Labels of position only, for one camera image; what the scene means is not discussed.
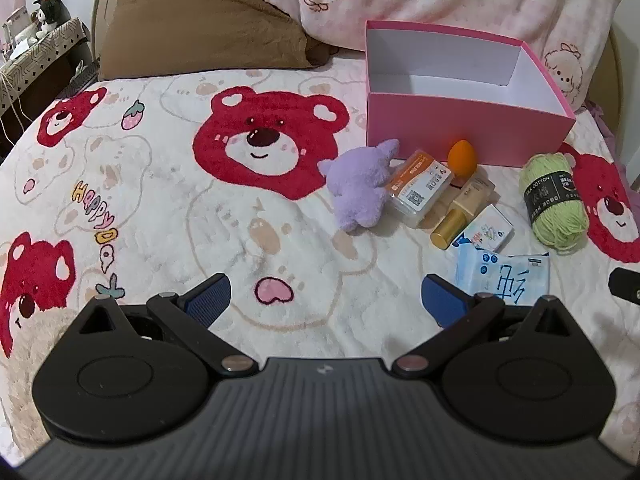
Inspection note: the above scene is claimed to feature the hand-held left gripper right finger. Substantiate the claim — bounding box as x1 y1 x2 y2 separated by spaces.
392 274 576 376

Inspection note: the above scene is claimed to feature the beige gold-capped cosmetic bottle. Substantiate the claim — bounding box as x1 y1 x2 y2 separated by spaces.
430 175 497 251

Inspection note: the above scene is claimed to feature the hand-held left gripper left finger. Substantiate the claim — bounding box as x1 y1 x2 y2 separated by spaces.
75 273 260 376

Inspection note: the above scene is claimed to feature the black plush toy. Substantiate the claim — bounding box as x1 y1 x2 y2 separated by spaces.
31 0 68 38

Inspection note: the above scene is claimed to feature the clear orange-label floss box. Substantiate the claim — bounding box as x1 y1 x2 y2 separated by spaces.
384 149 455 228

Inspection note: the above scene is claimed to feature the pink cardboard box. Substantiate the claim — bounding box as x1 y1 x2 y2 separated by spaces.
364 20 577 168

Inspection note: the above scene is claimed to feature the orange makeup sponge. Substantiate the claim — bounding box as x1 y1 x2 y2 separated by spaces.
446 140 478 177

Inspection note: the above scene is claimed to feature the brown pillow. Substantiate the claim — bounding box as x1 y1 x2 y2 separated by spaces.
97 0 341 81

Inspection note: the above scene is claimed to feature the blue tissue pack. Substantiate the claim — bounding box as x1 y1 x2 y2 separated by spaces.
455 246 551 306

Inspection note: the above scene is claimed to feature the small white printed box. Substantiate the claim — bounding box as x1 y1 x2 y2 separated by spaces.
450 204 515 253

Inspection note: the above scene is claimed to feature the nightstand with patterned cloth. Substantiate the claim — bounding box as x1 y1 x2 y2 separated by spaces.
0 16 98 146

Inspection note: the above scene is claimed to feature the purple plush toy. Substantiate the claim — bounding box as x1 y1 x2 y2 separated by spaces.
318 138 401 232

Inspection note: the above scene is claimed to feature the beige headboard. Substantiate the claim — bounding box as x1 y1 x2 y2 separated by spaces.
90 0 126 61

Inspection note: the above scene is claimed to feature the green yarn ball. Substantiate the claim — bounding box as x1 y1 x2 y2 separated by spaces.
519 152 591 252

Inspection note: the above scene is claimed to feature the white cable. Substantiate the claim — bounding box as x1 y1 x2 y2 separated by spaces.
0 70 28 146

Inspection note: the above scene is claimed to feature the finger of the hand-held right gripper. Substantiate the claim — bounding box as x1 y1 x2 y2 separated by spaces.
609 267 640 306

